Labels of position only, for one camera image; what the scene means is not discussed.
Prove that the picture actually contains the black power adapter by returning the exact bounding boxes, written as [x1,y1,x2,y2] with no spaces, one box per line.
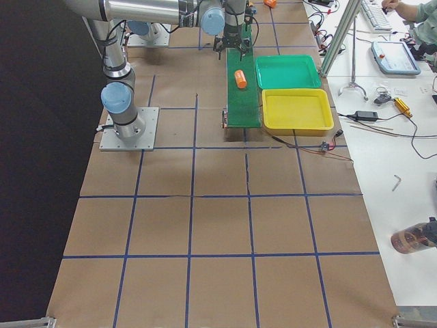
[354,111,379,122]

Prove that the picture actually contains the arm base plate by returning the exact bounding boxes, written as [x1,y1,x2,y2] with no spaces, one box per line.
[128,31,170,48]
[99,107,159,151]

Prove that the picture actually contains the green conveyor belt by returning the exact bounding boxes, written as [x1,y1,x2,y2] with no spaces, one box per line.
[223,30,262,130]

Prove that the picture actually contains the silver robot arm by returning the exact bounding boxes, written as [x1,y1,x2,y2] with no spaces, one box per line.
[65,1,261,150]
[127,20,168,41]

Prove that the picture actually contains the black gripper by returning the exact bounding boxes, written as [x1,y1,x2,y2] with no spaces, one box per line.
[213,34,253,54]

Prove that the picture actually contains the aluminium frame post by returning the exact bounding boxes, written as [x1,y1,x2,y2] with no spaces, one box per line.
[319,0,361,77]

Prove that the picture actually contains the brown drink bottle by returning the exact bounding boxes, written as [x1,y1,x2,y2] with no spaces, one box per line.
[391,217,436,254]

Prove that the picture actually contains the silver hex key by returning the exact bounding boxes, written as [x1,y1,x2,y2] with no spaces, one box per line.
[392,174,402,191]

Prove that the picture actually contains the yellow plastic tray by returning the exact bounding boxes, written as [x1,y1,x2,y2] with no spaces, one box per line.
[262,88,335,136]

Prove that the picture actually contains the green plastic tray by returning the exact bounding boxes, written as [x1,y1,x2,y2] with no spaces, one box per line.
[255,55,322,90]

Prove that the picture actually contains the seated person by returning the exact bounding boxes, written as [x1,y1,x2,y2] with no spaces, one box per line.
[382,0,436,60]

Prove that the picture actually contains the right teach pendant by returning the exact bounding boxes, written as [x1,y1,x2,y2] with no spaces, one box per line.
[371,41,421,76]

